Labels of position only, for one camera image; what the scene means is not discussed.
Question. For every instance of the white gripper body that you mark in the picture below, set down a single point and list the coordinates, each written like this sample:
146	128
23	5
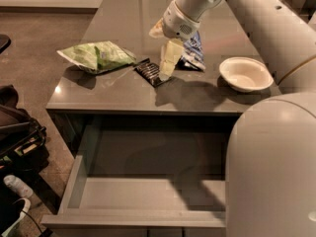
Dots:
178	24

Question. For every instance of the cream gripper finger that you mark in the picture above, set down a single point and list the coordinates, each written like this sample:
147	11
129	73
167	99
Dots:
157	31
171	52

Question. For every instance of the black rxbar chocolate bar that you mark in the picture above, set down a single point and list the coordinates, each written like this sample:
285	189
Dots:
150	71

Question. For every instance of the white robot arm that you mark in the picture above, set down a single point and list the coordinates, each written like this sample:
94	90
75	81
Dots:
270	179

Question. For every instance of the open grey top drawer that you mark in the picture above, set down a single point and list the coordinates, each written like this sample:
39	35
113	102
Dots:
147	177

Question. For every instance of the blue white snack bag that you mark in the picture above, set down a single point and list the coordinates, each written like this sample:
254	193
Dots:
192	56

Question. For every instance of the green chip bag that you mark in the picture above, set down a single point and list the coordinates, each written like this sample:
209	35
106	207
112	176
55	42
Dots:
98	57

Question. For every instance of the white paper bowl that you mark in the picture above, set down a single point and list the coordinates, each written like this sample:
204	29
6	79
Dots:
245	74

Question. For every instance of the dark round stool edge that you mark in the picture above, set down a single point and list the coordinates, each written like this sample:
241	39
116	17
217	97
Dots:
4	42

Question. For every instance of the black bag on floor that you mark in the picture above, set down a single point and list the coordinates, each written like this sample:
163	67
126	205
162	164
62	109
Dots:
20	134

